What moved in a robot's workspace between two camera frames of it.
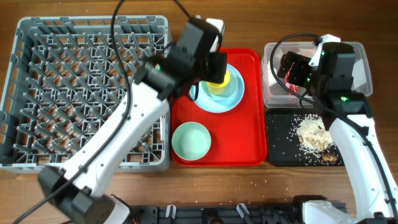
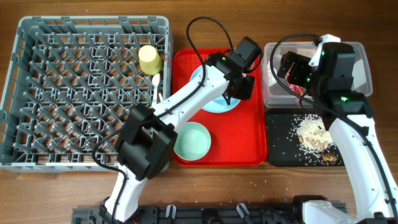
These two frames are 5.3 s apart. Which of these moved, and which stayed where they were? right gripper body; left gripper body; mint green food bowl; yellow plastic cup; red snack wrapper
Moved: left gripper body; yellow plastic cup
Stayed: mint green food bowl; red snack wrapper; right gripper body
